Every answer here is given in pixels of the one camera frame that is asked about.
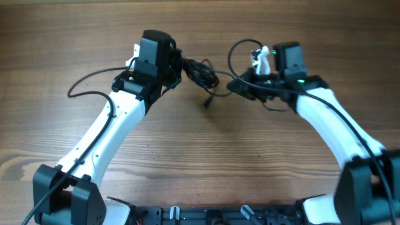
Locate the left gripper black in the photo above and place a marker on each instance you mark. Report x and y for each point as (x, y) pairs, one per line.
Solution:
(177, 55)

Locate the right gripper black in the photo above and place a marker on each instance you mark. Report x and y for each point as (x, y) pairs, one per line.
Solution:
(247, 90)

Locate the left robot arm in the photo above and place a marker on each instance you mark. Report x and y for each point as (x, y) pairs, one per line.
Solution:
(69, 192)

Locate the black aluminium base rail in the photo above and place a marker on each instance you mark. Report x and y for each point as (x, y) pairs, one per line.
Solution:
(269, 215)

